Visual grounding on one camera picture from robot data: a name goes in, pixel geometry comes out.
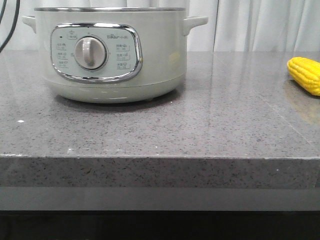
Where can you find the white curtain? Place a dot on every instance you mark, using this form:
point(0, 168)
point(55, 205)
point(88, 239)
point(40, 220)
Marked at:
point(233, 25)

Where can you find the yellow corn cob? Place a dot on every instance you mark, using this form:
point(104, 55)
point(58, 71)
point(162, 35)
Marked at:
point(306, 72)

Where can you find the pale green electric pot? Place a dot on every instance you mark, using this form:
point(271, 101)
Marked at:
point(109, 55)

